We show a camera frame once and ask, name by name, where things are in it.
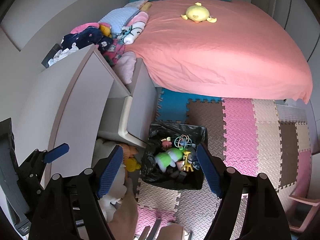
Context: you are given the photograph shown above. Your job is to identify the white crumpled cloth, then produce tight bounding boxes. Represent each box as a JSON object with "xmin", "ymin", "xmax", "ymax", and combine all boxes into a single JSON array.
[{"xmin": 48, "ymin": 44, "xmax": 79, "ymax": 66}]

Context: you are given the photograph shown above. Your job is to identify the yellow duck plush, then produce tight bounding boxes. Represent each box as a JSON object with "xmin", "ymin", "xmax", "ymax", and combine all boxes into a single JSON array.
[{"xmin": 181, "ymin": 2, "xmax": 217, "ymax": 23}]

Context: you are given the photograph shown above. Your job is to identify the person's left hand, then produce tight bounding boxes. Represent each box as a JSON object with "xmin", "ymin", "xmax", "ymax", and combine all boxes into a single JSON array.
[{"xmin": 108, "ymin": 177, "xmax": 138, "ymax": 240}]

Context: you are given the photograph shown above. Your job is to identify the orange yellow plush toy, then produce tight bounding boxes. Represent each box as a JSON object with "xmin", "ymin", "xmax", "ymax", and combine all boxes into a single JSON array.
[{"xmin": 120, "ymin": 144, "xmax": 141, "ymax": 172}]

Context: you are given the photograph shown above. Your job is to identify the pink plastic step stool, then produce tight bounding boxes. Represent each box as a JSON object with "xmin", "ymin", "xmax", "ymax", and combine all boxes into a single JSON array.
[{"xmin": 286, "ymin": 194, "xmax": 319, "ymax": 233}]

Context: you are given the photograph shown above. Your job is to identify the green white plush toy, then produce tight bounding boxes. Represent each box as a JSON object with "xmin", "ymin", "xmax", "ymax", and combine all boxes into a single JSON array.
[{"xmin": 155, "ymin": 148, "xmax": 183, "ymax": 173}]

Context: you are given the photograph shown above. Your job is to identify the colourful ring rattle toy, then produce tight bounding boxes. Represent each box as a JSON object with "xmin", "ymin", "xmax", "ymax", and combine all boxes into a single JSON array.
[{"xmin": 174, "ymin": 134, "xmax": 195, "ymax": 150}]

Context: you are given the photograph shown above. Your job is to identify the pink white folded clothes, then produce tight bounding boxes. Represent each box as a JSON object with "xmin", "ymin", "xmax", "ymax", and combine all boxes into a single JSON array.
[{"xmin": 118, "ymin": 11, "xmax": 149, "ymax": 45}]

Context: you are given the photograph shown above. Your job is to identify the pink bed mattress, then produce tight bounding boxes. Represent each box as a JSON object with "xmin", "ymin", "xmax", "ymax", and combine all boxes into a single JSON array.
[{"xmin": 126, "ymin": 0, "xmax": 312, "ymax": 102}]

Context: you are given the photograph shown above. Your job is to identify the blue knitted cloth bundle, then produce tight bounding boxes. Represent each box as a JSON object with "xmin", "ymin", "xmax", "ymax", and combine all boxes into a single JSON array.
[{"xmin": 185, "ymin": 147, "xmax": 201, "ymax": 170}]

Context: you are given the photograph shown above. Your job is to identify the navy patterned garment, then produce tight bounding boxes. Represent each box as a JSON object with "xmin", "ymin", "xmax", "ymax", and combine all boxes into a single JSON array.
[{"xmin": 61, "ymin": 27, "xmax": 113, "ymax": 53}]

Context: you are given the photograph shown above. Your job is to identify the black trash bag bin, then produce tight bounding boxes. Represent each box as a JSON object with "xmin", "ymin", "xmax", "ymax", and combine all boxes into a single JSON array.
[{"xmin": 141, "ymin": 122, "xmax": 208, "ymax": 190}]

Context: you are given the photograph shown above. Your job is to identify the light blue folded blanket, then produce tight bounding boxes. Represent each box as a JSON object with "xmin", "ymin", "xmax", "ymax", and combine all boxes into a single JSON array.
[{"xmin": 99, "ymin": 7, "xmax": 139, "ymax": 37}]

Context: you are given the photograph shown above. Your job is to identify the yellow giraffe teether toy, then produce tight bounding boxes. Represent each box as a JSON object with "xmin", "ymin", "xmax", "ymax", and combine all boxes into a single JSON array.
[{"xmin": 182, "ymin": 151, "xmax": 194, "ymax": 172}]

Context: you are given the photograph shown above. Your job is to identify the black picture frame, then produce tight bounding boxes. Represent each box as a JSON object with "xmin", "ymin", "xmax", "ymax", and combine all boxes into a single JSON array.
[{"xmin": 41, "ymin": 43, "xmax": 61, "ymax": 68}]

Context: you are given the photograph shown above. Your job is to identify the pink yellow small toy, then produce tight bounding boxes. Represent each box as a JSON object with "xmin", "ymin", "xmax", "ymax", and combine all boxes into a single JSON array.
[{"xmin": 161, "ymin": 137, "xmax": 172, "ymax": 148}]

